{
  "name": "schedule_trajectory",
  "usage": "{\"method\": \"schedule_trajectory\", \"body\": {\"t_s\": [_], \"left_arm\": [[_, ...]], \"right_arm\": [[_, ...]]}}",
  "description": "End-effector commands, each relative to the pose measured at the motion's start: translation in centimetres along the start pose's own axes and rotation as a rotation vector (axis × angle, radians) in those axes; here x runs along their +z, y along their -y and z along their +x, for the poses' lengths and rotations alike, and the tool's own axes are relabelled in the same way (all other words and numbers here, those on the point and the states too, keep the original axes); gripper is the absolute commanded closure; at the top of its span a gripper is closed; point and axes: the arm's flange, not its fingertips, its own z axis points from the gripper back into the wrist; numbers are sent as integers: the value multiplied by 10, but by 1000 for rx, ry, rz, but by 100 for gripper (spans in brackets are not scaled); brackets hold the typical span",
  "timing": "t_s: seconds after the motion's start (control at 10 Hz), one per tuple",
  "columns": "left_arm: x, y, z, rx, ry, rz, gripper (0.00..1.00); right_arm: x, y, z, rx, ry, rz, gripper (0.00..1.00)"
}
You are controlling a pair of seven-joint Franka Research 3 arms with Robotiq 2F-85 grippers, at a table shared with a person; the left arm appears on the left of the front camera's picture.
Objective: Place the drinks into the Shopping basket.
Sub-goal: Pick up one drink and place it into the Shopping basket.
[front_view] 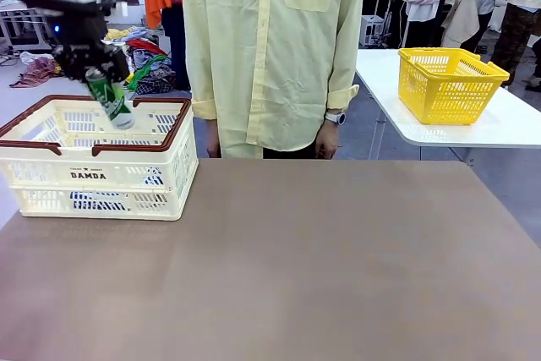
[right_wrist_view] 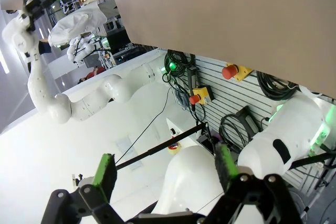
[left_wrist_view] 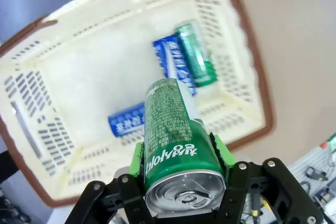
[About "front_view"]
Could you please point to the person's left hand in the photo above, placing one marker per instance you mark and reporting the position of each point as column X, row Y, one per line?
column 327, row 143

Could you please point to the dark hanging trousers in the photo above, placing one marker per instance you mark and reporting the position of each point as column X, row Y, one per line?
column 175, row 48

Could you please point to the white wristwatch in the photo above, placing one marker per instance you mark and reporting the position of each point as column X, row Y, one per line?
column 336, row 118

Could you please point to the grey work table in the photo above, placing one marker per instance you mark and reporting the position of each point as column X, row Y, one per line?
column 21, row 27

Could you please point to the brownish fabric pile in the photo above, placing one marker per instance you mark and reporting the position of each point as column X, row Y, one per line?
column 38, row 69

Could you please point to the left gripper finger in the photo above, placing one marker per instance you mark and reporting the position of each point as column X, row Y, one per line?
column 115, row 65
column 74, row 65

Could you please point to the checked dark fabric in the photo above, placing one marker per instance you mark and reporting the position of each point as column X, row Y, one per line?
column 154, row 84

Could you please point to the mixed clothes pile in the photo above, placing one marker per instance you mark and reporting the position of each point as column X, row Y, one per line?
column 148, row 61

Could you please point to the yellow plastic basket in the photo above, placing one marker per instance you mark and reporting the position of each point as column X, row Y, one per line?
column 444, row 99

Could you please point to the black trousers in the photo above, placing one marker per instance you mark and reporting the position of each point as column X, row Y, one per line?
column 291, row 151

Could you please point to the white computer case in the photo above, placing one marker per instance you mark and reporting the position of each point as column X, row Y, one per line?
column 373, row 31

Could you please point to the person's right forearm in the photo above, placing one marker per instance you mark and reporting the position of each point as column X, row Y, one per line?
column 203, row 82

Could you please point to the green cloth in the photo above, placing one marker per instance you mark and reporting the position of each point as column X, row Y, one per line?
column 152, row 61

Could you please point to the person in yellow shirt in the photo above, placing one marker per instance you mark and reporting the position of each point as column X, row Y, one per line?
column 270, row 39

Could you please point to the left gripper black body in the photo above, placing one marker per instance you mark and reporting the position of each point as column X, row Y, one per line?
column 80, row 31

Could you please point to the person's right hand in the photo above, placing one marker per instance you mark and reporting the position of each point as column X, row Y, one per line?
column 213, row 141

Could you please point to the beige coat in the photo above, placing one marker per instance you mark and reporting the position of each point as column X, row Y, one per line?
column 462, row 14

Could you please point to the person's left forearm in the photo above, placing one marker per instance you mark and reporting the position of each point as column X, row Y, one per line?
column 344, row 82

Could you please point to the white side table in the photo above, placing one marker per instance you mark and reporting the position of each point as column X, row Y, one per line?
column 486, row 132

